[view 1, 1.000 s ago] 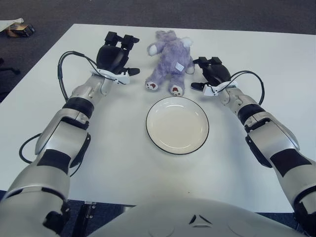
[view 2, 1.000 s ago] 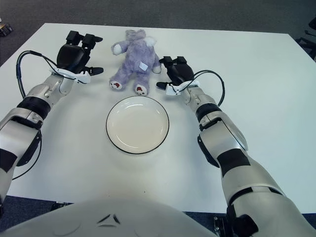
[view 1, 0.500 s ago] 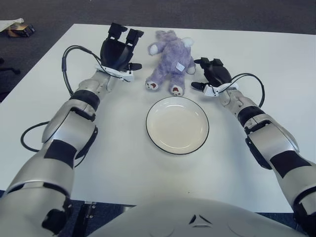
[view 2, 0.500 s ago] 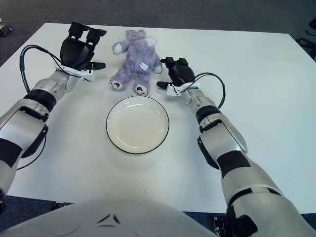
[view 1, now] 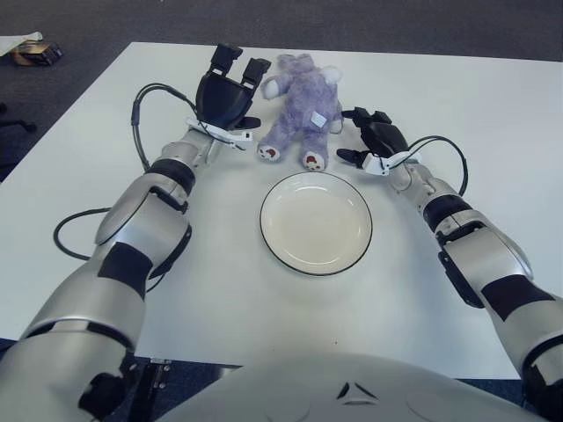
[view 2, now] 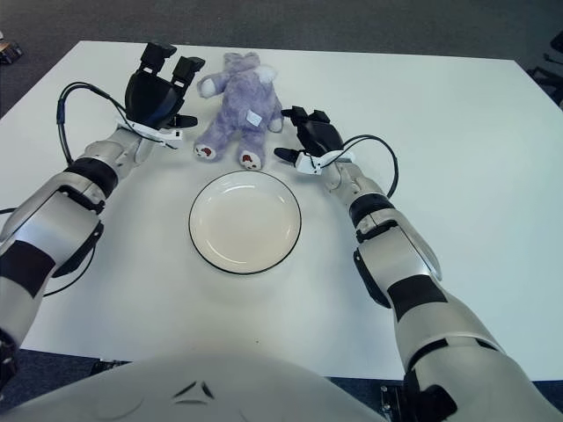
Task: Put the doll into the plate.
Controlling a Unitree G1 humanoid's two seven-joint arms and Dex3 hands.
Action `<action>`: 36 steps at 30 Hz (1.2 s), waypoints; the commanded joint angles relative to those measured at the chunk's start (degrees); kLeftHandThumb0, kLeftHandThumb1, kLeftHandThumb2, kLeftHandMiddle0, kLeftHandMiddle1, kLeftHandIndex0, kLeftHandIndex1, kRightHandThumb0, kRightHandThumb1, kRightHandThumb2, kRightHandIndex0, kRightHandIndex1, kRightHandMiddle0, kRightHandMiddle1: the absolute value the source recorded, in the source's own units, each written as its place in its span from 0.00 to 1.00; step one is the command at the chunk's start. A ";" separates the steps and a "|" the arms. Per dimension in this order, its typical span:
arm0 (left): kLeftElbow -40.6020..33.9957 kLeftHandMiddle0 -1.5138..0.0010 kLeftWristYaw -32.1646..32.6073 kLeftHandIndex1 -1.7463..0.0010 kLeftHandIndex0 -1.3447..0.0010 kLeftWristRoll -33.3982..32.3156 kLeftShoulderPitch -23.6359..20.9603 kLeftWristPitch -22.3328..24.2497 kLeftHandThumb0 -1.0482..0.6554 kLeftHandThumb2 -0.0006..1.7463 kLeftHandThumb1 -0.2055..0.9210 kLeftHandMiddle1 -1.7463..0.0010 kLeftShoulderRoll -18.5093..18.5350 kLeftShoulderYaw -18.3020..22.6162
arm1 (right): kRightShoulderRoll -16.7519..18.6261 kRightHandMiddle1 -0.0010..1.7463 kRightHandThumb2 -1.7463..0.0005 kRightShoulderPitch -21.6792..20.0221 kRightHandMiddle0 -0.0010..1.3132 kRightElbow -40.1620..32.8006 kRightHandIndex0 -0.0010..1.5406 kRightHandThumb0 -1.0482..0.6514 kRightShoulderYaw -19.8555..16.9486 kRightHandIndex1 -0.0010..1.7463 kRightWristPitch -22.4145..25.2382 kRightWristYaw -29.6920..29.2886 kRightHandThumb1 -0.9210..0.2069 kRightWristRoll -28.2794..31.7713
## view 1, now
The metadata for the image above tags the white left wrist connector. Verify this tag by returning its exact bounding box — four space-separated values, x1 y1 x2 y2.
184 116 256 150

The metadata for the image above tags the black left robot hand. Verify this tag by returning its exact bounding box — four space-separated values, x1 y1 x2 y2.
194 42 272 131

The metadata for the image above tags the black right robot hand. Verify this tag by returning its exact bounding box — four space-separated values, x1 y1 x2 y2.
336 105 410 171

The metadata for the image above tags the black and yellow box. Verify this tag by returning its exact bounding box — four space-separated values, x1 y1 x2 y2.
11 40 63 66

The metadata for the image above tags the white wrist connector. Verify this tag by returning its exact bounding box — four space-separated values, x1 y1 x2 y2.
362 149 423 177
184 116 256 150

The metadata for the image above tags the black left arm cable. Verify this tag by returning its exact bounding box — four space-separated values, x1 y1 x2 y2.
53 83 199 291

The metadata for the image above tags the purple plush bear doll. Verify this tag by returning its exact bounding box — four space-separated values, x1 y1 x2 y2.
256 52 345 172

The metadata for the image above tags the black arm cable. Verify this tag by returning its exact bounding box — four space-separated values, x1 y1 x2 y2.
53 83 199 291
406 135 467 197

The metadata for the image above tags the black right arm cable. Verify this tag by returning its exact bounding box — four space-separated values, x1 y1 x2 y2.
406 135 467 197

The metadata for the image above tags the white plate with black rim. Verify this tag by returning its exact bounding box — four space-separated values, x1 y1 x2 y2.
259 171 374 277

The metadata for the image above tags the white crumpled cloth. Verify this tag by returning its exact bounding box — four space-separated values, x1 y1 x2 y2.
0 30 44 56

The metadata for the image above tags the white right wrist connector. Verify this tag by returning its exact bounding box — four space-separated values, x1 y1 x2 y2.
362 149 423 177

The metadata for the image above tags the black office chair base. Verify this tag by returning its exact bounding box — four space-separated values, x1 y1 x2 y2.
0 101 39 133

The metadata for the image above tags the grey robot torso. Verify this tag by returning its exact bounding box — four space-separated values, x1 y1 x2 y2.
166 351 555 422

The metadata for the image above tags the metal bracket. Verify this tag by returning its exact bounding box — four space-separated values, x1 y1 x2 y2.
148 356 173 390

